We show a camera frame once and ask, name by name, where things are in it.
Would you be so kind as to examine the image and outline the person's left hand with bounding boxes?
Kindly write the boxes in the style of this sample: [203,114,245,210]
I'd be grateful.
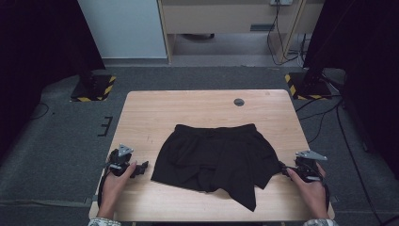
[96,161,138,219]

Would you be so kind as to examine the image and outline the black pants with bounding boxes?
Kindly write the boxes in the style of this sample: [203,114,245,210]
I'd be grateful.
[151,122,282,213]

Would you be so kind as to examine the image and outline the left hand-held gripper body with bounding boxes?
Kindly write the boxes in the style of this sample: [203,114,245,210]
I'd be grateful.
[107,143,137,177]

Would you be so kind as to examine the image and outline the right hand-held gripper cable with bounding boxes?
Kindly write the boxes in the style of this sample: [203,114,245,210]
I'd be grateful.
[314,163,331,212]

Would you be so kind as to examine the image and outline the light wooden desk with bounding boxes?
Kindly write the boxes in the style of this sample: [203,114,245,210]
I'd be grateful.
[156,0,326,66]

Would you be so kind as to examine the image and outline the black curtain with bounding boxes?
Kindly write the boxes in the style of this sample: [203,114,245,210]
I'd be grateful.
[0,0,106,159]
[302,0,399,181]

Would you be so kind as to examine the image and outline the striped black stand base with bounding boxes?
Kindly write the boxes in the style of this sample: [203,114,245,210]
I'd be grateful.
[284,64,334,101]
[70,71,118,103]

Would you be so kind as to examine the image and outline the black hanging cables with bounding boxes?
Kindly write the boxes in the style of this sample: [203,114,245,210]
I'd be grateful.
[266,2,309,67]

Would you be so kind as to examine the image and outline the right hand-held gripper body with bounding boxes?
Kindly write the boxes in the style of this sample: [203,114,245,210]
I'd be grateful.
[290,150,328,183]

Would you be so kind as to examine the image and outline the thin black floor cable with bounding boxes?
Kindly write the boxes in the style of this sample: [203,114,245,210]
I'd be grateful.
[29,103,51,121]

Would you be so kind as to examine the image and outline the white panel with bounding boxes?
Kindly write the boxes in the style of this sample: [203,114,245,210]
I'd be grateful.
[76,0,168,60]

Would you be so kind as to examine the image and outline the person's right hand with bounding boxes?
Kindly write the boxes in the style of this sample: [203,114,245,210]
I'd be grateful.
[286,161,329,219]

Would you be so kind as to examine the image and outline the dark rounded object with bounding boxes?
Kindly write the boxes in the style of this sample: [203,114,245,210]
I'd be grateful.
[181,33,216,41]

